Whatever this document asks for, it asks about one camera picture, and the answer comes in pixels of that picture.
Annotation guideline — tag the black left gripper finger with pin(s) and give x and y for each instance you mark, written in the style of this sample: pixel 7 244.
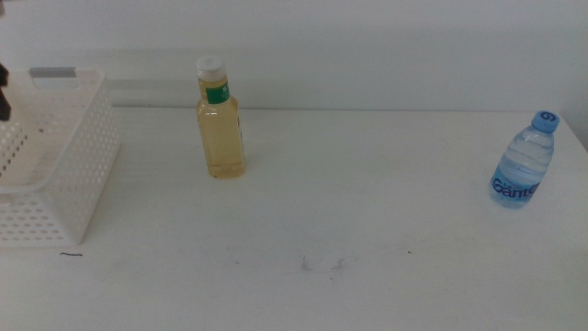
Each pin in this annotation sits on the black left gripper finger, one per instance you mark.
pixel 3 75
pixel 4 106

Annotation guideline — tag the yellow oil bottle red label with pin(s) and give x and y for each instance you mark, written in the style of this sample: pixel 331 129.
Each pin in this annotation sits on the yellow oil bottle red label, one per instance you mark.
pixel 220 138

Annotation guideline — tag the clear water bottle blue cap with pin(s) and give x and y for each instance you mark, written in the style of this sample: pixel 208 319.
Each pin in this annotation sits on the clear water bottle blue cap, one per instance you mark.
pixel 523 161

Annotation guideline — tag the white perforated plastic basket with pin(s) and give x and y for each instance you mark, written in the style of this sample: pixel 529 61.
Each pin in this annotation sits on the white perforated plastic basket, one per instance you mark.
pixel 87 161

